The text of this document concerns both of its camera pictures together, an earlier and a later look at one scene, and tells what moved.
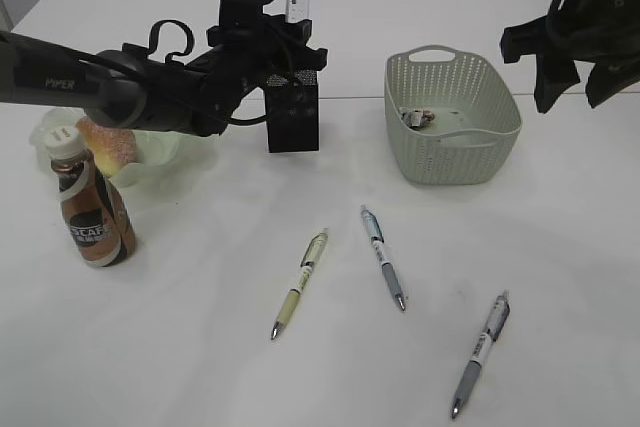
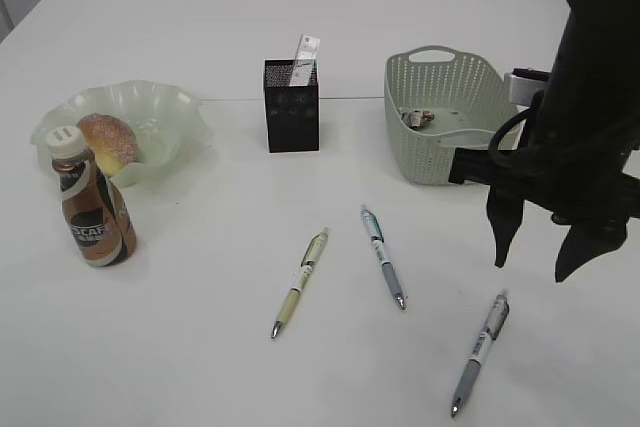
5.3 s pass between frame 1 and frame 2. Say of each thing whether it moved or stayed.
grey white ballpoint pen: stayed
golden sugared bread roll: stayed
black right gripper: moved
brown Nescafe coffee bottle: stayed
